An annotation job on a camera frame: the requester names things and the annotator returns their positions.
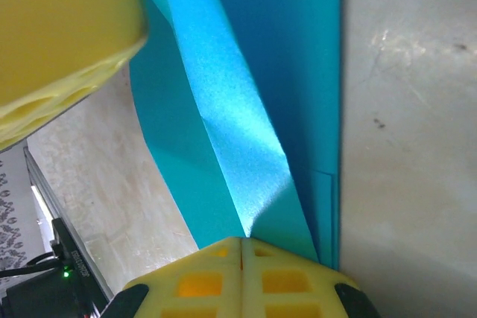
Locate aluminium side rail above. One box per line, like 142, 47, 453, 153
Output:
22, 145, 115, 299

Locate blue paper sheet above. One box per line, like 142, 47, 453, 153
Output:
121, 0, 342, 271

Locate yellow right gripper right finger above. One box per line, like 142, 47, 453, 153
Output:
240, 237, 381, 318

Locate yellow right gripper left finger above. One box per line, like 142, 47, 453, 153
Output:
100, 236, 241, 318

